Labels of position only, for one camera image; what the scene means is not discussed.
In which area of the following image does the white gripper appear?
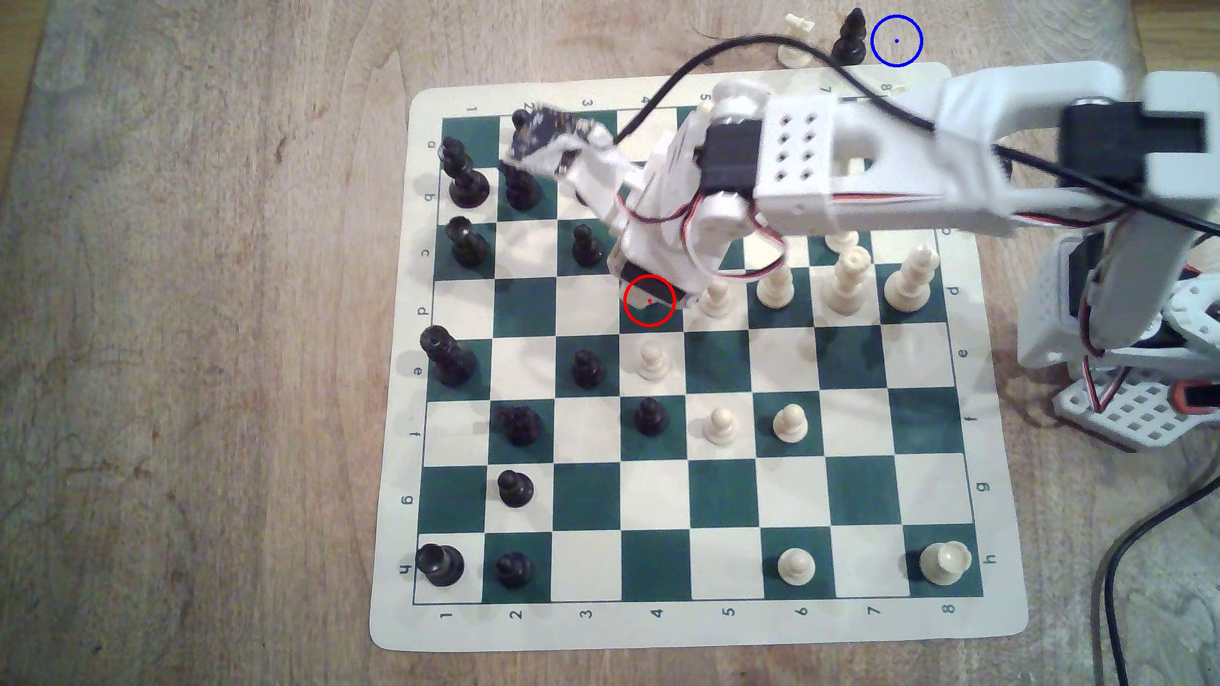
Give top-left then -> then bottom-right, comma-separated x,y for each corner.
610,119 -> 754,308

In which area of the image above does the tall white chess piece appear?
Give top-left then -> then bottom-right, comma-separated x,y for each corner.
884,246 -> 934,314
823,233 -> 871,316

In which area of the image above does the green white chess board mat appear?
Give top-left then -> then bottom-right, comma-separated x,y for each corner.
369,63 -> 1031,653

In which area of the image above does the tall black chess piece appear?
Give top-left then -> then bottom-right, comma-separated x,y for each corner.
443,138 -> 491,210
420,326 -> 480,388
446,216 -> 491,269

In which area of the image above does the white chess knight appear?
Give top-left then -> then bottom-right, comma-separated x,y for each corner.
778,12 -> 819,70

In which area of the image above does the black chess rook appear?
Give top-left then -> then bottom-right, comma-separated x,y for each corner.
417,543 -> 466,587

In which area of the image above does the white chess rook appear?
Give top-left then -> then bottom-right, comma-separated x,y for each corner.
919,541 -> 972,587

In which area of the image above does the orange table clamp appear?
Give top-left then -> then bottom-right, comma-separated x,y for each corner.
1170,379 -> 1220,413

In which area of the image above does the red black servo wire bundle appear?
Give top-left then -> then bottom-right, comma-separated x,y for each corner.
614,185 -> 794,282

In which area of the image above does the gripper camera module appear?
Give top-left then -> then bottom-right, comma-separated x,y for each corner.
500,103 -> 625,206

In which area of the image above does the black camera cable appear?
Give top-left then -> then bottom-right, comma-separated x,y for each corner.
614,35 -> 1220,238

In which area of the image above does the white perforated base plate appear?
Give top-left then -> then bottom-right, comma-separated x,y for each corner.
1053,367 -> 1220,451

